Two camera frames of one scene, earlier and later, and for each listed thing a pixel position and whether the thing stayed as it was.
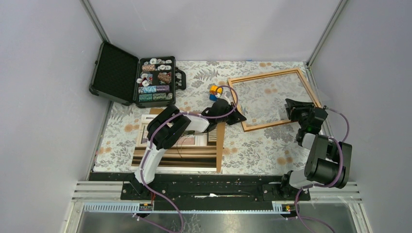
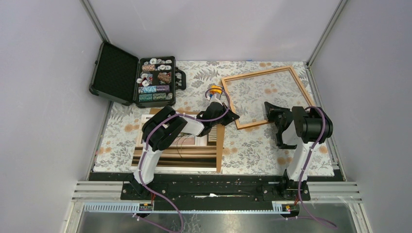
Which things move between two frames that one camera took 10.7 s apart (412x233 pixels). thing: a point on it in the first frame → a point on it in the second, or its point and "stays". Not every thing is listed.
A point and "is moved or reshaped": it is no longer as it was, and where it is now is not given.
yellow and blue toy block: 214,91 stays
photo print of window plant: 194,151 stays
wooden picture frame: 262,126 is moved or reshaped
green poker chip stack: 145,97 stays
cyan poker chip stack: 147,89 stays
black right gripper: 299,107 → 271,110
